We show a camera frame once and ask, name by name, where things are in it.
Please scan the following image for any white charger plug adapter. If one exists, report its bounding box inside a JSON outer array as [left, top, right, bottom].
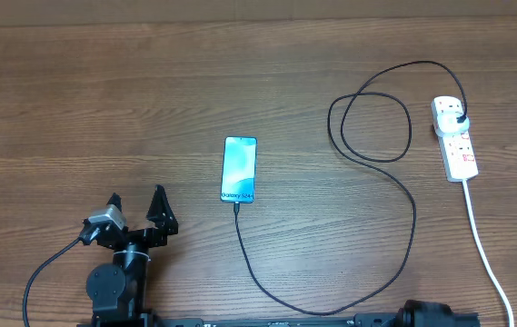
[[433, 113, 470, 137]]

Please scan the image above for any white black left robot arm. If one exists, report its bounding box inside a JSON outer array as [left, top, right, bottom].
[[79, 184, 178, 326]]

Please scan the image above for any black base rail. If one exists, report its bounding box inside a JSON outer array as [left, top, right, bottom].
[[87, 312, 481, 327]]

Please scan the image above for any black USB charging cable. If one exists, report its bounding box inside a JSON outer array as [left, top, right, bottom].
[[232, 60, 469, 317]]

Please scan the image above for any white power strip cord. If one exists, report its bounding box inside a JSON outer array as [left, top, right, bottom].
[[461, 179, 516, 327]]

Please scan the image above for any Samsung Galaxy smartphone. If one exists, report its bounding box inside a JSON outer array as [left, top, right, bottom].
[[220, 136, 257, 203]]

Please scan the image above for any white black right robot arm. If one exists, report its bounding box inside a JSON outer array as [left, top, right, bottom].
[[393, 300, 455, 327]]

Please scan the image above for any white power strip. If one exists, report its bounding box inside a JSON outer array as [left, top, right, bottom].
[[431, 96, 479, 183]]

